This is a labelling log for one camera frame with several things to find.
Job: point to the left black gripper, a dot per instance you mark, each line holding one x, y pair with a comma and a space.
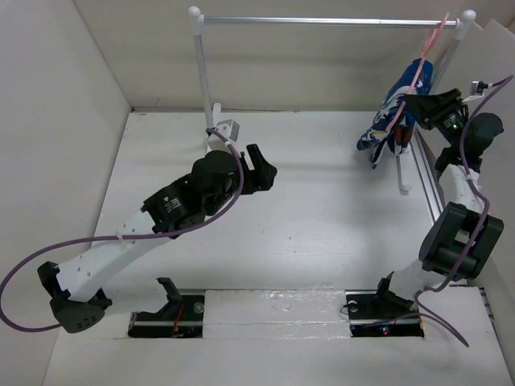
260, 178

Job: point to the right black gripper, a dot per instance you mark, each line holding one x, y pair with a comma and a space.
426, 107

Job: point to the blue patterned trousers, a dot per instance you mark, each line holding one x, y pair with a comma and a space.
375, 139

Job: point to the pink plastic hanger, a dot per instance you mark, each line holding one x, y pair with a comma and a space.
430, 41

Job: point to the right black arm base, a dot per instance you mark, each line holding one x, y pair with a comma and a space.
373, 317

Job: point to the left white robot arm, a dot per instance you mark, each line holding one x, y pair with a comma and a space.
80, 293

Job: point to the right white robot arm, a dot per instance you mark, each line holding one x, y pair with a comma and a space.
463, 237

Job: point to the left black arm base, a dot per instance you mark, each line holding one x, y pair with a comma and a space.
181, 317

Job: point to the white clothes rack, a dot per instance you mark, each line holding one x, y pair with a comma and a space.
198, 21

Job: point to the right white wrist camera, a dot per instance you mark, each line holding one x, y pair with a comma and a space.
477, 91

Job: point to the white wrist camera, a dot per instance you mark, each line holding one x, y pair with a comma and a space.
225, 132
477, 91

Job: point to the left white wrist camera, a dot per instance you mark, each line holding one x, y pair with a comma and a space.
225, 132

